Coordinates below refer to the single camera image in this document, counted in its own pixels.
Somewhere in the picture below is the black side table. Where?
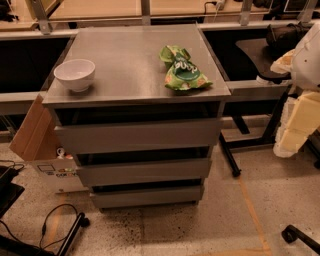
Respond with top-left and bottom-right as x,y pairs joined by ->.
218,37 -> 320,178

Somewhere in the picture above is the black bag on table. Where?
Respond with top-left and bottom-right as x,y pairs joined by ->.
266,23 -> 309,51

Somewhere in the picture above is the grey middle drawer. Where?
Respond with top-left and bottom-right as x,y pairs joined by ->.
77,158 -> 211,187

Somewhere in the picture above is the white ceramic bowl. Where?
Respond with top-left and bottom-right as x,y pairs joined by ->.
54,59 -> 96,92

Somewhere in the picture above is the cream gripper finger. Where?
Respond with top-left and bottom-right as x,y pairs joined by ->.
273,91 -> 320,158

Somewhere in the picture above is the grey top drawer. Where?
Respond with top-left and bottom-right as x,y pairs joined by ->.
55,118 -> 221,154

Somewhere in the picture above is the grey drawer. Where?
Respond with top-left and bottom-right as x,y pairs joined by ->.
77,158 -> 211,187
90,185 -> 204,208
55,118 -> 221,154

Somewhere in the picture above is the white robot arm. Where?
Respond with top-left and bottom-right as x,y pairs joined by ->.
270,23 -> 320,158

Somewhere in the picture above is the brown cardboard box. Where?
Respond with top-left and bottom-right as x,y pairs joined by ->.
9,95 -> 86,193

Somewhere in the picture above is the black cable on floor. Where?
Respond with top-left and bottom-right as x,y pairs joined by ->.
0,203 -> 80,251

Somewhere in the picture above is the black stand leg left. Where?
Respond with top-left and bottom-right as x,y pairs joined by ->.
56,212 -> 90,256

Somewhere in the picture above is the black caster leg right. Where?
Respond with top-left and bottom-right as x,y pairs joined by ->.
281,225 -> 320,255

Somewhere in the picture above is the green snack bag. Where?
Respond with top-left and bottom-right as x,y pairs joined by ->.
159,45 -> 212,91

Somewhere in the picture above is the grey bottom drawer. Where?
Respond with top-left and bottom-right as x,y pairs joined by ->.
90,185 -> 204,208

